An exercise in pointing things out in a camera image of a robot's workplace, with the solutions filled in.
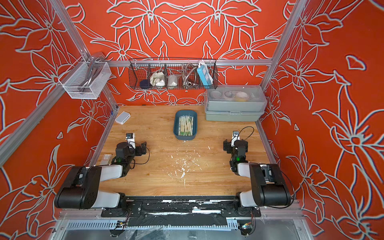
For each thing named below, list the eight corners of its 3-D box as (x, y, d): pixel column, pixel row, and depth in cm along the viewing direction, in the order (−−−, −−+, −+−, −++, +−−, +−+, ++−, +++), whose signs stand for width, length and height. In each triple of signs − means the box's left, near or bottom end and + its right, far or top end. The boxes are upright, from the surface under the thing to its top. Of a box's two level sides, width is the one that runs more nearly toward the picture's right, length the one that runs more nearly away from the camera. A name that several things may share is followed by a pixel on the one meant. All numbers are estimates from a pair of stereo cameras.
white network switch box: (114, 121, 113) (113, 119, 111) (123, 112, 119) (122, 110, 117) (121, 125, 111) (120, 123, 109) (131, 115, 117) (130, 113, 115)
